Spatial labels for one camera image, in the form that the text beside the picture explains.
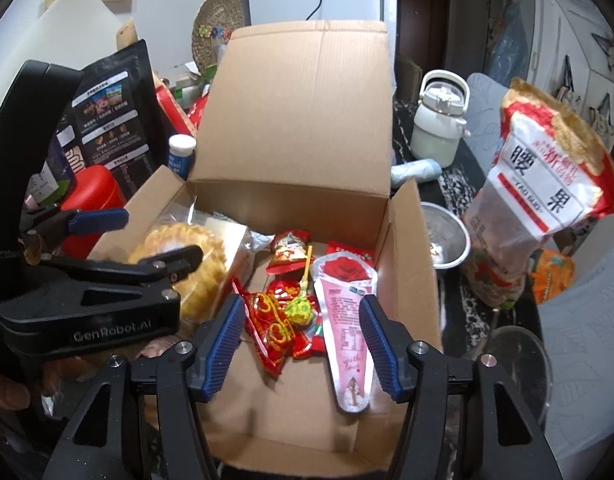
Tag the yellow green lollipop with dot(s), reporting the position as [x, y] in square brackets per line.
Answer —
[299, 307]

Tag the white quilted cushion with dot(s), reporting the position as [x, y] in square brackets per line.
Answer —
[587, 350]

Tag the orange snack packet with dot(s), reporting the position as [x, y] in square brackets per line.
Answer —
[552, 272]

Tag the black stand-up pouch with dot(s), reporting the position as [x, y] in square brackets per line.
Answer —
[112, 125]

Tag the round waffle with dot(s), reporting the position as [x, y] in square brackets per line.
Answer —
[207, 295]

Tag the white kettle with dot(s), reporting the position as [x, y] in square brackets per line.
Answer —
[437, 130]

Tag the brown door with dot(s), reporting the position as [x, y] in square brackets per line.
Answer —
[422, 20]

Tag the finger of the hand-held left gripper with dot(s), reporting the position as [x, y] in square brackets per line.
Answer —
[99, 220]
[152, 266]

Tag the white foam board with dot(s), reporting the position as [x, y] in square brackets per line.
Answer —
[72, 30]

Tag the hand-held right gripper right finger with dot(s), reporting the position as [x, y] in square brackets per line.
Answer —
[382, 355]

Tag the small red candy packet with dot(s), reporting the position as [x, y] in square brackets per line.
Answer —
[289, 250]

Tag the large red gold snack packet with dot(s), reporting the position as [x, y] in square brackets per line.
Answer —
[272, 332]

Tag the metal bowl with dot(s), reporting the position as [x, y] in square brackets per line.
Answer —
[447, 240]

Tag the person's left hand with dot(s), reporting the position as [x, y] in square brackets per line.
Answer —
[7, 392]

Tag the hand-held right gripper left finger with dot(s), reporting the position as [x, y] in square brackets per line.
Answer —
[219, 355]

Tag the large cardboard box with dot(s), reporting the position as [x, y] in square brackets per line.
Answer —
[297, 135]

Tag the hanging canvas tote bag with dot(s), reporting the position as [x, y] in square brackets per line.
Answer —
[603, 115]
[566, 80]

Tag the white fridge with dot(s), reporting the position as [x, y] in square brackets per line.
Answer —
[287, 0]

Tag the light blue cloth roll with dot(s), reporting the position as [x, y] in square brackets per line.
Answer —
[417, 171]

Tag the pink rose print packet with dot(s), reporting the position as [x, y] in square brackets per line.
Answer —
[344, 320]

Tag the red plastic container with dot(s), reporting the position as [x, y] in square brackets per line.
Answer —
[94, 190]

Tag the brown paper bag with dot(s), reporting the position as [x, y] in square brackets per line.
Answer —
[127, 32]

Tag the blue white tube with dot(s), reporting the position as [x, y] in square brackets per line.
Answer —
[181, 155]

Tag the clear glass mug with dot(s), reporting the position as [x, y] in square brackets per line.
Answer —
[522, 360]

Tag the dark purple snack bag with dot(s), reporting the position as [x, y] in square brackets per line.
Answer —
[62, 160]

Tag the round woven fan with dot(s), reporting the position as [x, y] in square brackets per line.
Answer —
[217, 20]

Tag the red white nut bag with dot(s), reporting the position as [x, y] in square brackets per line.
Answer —
[537, 185]

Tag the blue plastic bag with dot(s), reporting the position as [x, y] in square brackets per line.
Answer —
[509, 40]

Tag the grey quilted cushion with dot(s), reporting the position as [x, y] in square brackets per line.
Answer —
[487, 110]

